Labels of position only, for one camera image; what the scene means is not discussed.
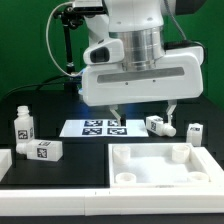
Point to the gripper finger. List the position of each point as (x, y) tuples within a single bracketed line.
[(121, 119), (170, 109)]

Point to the white U-shaped fence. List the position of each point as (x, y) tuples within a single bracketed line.
[(111, 201)]

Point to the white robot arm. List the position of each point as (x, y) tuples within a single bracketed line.
[(127, 62)]

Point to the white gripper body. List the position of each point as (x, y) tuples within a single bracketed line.
[(177, 75)]

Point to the black camera on stand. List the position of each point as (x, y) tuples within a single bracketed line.
[(72, 17)]

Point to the white square table top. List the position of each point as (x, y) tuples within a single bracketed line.
[(162, 165)]

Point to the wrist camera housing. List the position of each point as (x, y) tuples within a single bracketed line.
[(109, 50)]

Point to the paper sheet with tags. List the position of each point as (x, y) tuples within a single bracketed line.
[(103, 128)]

